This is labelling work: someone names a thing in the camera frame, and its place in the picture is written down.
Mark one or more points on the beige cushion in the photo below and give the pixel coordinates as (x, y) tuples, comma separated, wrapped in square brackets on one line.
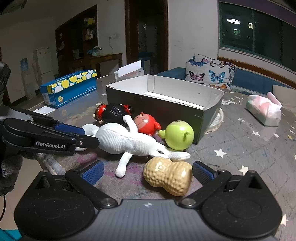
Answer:
[(286, 95)]

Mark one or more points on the wooden shelf cabinet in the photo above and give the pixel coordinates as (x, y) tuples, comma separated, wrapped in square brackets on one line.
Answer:
[(76, 34)]

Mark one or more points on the green apple toy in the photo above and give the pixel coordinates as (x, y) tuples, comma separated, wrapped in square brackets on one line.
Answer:
[(178, 136)]

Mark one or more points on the white plush rabbit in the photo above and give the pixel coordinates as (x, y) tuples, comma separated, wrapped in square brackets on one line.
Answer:
[(120, 139)]

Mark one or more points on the butterfly print pillow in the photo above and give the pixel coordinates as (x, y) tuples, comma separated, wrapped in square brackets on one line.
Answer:
[(208, 71)]

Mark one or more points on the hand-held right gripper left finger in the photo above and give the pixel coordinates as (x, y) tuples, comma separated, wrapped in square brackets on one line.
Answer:
[(93, 173)]

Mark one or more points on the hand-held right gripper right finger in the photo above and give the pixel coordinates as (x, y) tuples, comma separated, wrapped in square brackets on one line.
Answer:
[(203, 172)]

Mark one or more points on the white fridge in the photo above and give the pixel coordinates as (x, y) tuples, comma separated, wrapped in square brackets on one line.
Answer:
[(44, 61)]

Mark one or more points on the wooden desk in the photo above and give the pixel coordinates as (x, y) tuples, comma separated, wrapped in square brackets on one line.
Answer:
[(97, 60)]

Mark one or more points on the blue yellow-dotted tissue box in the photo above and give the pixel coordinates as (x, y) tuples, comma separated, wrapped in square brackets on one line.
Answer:
[(69, 92)]

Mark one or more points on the beige peanut toy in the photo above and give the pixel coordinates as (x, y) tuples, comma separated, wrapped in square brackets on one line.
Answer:
[(166, 176)]

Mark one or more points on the white paper sheet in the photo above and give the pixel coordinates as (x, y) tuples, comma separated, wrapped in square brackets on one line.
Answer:
[(44, 110)]

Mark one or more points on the water dispenser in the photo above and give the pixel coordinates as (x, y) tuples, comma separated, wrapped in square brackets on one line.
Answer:
[(26, 74)]

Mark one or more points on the dark window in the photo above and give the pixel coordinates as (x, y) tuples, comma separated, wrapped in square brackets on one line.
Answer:
[(254, 30)]

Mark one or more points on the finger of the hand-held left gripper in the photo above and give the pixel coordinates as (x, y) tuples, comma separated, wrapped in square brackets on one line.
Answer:
[(89, 141), (67, 128)]

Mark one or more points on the brown bull plush toy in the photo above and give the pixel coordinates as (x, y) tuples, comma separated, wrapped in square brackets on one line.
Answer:
[(113, 113)]

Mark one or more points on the round woven mat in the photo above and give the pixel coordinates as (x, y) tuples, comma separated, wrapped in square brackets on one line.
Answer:
[(217, 122)]

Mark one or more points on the grey cardboard box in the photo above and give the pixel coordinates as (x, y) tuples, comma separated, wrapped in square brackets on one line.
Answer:
[(150, 111)]

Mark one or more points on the red plastic doll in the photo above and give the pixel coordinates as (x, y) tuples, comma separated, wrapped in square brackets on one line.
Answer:
[(148, 125)]

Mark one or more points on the wooden door frame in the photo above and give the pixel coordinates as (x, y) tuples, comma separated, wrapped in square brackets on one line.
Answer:
[(128, 34)]

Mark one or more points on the blue sofa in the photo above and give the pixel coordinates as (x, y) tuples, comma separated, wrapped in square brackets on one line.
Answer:
[(173, 73)]

